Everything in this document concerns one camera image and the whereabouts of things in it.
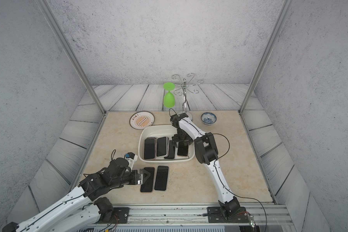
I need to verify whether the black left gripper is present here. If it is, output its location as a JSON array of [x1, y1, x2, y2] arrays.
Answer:
[[111, 168, 152, 189]]

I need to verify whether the black phone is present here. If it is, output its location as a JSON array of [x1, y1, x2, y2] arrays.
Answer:
[[140, 167, 155, 193]]

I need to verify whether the light green case phone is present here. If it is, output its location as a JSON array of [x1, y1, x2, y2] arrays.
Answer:
[[154, 166, 169, 191]]

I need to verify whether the pink case phone front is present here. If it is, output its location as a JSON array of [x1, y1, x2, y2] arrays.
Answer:
[[156, 136, 169, 158]]

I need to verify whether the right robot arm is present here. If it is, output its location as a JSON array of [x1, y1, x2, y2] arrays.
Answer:
[[170, 113, 242, 220]]

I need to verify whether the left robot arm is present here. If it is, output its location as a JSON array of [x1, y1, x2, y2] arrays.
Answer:
[[2, 154, 150, 232]]

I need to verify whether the pale pink case phone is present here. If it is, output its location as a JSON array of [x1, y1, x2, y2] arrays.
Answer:
[[177, 142, 189, 157]]

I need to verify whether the blue purple case phone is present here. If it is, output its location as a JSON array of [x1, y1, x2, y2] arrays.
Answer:
[[164, 140, 176, 160]]

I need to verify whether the white plastic storage box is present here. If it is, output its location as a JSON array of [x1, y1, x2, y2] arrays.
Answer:
[[138, 125, 195, 165]]

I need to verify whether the pink case phone behind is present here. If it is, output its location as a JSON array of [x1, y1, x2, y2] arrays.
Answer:
[[144, 138, 157, 160]]

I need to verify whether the blue white porcelain bowl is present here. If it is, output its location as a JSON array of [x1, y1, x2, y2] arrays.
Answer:
[[201, 112, 217, 125]]

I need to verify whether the green plastic wine glass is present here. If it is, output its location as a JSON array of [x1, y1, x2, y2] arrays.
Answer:
[[163, 82, 176, 108]]

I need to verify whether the orange patterned round plate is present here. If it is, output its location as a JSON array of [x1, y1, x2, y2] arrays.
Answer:
[[129, 111, 155, 130]]

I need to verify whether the metal glass rack stand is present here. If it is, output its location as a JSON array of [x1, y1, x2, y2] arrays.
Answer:
[[171, 73, 204, 121]]

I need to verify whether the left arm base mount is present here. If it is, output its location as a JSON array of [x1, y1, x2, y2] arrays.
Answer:
[[94, 207, 130, 225]]

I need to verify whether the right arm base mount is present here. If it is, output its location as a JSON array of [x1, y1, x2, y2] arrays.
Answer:
[[203, 206, 250, 223]]

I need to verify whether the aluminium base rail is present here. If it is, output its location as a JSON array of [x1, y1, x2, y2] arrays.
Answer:
[[57, 202, 296, 232]]

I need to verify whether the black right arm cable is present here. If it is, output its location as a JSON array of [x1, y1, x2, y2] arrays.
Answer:
[[211, 132, 268, 232]]

